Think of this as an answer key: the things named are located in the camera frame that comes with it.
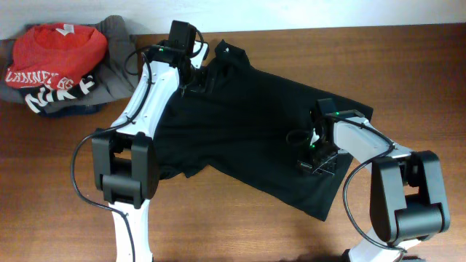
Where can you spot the red folded shirt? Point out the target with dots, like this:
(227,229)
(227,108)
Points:
(55,55)

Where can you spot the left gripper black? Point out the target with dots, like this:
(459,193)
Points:
(194,86)

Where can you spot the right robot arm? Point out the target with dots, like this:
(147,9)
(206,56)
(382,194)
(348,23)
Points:
(408,202)

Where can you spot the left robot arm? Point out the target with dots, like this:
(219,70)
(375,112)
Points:
(124,155)

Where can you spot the black white lettered shirt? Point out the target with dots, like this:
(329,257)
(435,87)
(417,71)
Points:
(37,98)

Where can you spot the grey folded garment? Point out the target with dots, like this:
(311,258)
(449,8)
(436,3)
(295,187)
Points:
(114,83)

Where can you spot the black t-shirt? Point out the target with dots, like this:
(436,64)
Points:
(239,128)

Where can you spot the dark blue folded garment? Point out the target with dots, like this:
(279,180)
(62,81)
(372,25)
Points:
(74,111)

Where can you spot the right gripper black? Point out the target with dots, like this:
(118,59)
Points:
(328,167)

